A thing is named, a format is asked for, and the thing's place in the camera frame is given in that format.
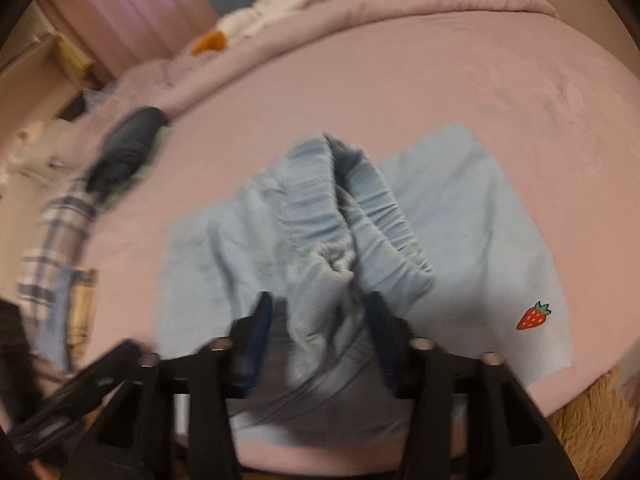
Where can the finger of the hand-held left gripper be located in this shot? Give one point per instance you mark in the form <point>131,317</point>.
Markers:
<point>85,390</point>

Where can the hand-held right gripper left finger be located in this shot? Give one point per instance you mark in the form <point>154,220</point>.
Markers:
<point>260,330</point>

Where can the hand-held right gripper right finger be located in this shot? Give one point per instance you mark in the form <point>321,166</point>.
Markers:
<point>382,340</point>

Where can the light blue denim pants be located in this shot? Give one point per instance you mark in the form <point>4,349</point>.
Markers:
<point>475,240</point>

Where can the beige shorts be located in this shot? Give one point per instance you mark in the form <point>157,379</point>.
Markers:
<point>82,305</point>

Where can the blue plaid cloth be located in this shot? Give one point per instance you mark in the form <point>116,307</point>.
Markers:
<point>55,220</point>

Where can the brown fluffy rug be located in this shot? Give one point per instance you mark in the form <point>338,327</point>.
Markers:
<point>590,420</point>

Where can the navy garment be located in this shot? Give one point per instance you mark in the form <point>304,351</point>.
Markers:
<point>125,145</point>

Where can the bed with pink sheet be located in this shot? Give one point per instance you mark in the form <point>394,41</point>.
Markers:
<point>400,85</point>

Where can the wooden nightstand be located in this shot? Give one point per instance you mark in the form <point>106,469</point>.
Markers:
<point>30,75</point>

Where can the white goose plush toy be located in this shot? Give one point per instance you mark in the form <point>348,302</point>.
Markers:
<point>280,0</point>

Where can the lilac quilt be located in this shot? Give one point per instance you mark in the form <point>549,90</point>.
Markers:
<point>350,10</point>

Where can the pink curtain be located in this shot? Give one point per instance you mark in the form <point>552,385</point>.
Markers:
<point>125,5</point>

